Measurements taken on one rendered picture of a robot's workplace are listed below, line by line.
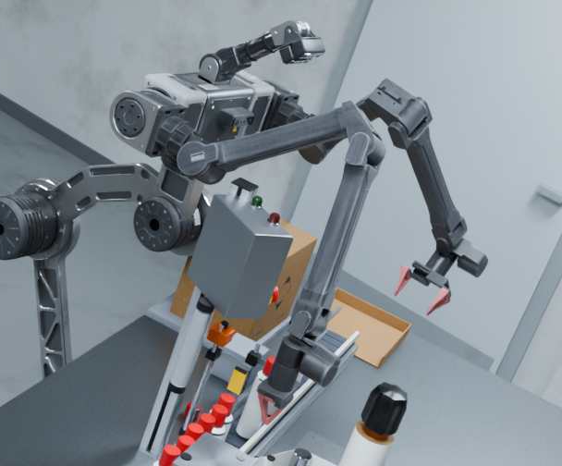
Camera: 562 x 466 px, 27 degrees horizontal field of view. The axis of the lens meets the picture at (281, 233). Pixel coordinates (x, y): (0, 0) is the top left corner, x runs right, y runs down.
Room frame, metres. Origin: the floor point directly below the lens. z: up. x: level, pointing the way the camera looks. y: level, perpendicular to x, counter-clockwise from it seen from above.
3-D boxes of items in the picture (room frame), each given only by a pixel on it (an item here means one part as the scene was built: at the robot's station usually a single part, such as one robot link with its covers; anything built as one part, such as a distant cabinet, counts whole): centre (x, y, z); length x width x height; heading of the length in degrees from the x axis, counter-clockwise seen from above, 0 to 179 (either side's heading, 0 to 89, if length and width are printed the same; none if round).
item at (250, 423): (2.32, -0.09, 0.98); 0.05 x 0.05 x 0.20
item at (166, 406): (2.20, 0.10, 1.17); 0.04 x 0.04 x 0.67; 75
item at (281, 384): (2.16, -0.11, 1.14); 0.10 x 0.07 x 0.07; 165
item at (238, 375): (2.16, -0.02, 1.09); 0.03 x 0.01 x 0.06; 75
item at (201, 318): (2.07, 0.09, 1.18); 0.04 x 0.04 x 0.21
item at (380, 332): (3.16, -0.31, 0.85); 0.30 x 0.26 x 0.04; 165
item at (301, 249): (2.93, 0.05, 0.99); 0.30 x 0.24 x 0.27; 163
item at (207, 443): (1.77, -0.03, 1.14); 0.14 x 0.11 x 0.01; 165
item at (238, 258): (2.12, 0.06, 1.38); 0.17 x 0.10 x 0.19; 40
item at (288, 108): (2.92, 0.07, 1.45); 0.09 x 0.08 x 0.12; 154
